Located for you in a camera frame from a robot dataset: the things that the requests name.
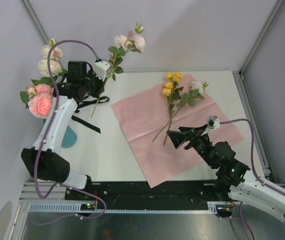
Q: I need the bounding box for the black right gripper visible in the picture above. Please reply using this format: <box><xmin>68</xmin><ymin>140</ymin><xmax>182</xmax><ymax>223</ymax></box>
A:
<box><xmin>165</xmin><ymin>124</ymin><xmax>216</xmax><ymax>169</ymax></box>

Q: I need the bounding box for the black ribbon gold lettering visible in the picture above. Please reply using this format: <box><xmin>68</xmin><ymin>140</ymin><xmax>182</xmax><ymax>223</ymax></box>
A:
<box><xmin>71</xmin><ymin>95</ymin><xmax>110</xmax><ymax>134</ymax></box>

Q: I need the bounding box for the pink wrapping paper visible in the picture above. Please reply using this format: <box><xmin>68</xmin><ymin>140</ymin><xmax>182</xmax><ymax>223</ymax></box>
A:
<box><xmin>110</xmin><ymin>72</ymin><xmax>246</xmax><ymax>189</ymax></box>

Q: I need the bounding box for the yellow rose stem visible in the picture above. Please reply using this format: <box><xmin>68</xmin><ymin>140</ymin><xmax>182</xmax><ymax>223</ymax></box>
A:
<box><xmin>152</xmin><ymin>72</ymin><xmax>184</xmax><ymax>142</ymax></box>

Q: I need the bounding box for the green flower stem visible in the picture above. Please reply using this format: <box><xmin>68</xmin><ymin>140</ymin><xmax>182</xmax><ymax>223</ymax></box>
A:
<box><xmin>20</xmin><ymin>38</ymin><xmax>67</xmax><ymax>119</ymax></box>

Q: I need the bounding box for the white rose stem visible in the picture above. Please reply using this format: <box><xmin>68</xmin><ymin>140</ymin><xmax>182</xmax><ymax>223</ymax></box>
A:
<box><xmin>152</xmin><ymin>80</ymin><xmax>210</xmax><ymax>143</ymax></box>

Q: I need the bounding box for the pale pink rose stem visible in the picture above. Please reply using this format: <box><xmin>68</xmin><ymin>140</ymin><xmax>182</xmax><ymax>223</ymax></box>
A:
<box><xmin>90</xmin><ymin>22</ymin><xmax>147</xmax><ymax>119</ymax></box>

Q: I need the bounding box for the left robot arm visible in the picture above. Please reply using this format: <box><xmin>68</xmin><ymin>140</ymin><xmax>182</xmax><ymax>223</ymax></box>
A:
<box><xmin>21</xmin><ymin>59</ymin><xmax>111</xmax><ymax>200</ymax></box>

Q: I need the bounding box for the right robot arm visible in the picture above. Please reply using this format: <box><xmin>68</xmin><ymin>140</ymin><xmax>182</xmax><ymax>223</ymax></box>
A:
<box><xmin>167</xmin><ymin>127</ymin><xmax>285</xmax><ymax>223</ymax></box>

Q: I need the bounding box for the teal cylindrical vase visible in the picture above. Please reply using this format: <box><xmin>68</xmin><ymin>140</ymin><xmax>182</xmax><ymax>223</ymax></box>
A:
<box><xmin>40</xmin><ymin>118</ymin><xmax>78</xmax><ymax>153</ymax></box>

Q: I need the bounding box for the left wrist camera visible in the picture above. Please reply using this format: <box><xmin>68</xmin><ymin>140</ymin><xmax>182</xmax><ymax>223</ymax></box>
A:
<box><xmin>93</xmin><ymin>59</ymin><xmax>111</xmax><ymax>80</ymax></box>

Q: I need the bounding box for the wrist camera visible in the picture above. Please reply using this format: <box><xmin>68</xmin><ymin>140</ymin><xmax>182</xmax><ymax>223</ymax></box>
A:
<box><xmin>93</xmin><ymin>59</ymin><xmax>111</xmax><ymax>80</ymax></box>
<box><xmin>201</xmin><ymin>115</ymin><xmax>220</xmax><ymax>136</ymax></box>

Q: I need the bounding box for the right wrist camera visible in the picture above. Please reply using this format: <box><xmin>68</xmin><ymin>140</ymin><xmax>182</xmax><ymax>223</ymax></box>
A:
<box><xmin>201</xmin><ymin>115</ymin><xmax>220</xmax><ymax>136</ymax></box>

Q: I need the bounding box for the slotted cable duct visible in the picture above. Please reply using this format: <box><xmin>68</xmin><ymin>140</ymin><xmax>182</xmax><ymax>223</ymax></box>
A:
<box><xmin>28</xmin><ymin>202</ymin><xmax>233</xmax><ymax>215</ymax></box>

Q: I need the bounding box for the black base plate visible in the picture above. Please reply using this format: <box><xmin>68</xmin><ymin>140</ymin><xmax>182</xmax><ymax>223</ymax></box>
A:
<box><xmin>64</xmin><ymin>179</ymin><xmax>233</xmax><ymax>211</ymax></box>

